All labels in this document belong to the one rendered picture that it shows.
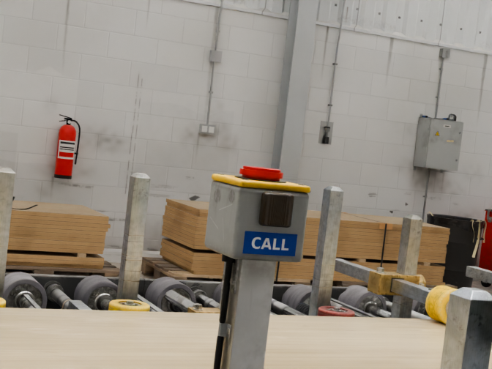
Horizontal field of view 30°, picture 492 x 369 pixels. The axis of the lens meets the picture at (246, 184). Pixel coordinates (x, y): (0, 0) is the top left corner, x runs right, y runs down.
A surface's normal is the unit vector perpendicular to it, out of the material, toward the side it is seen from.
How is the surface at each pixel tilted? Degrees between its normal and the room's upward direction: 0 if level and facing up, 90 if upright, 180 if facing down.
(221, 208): 90
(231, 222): 90
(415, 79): 90
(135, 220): 90
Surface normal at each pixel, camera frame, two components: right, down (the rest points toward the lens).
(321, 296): 0.41, 0.10
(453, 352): -0.90, -0.08
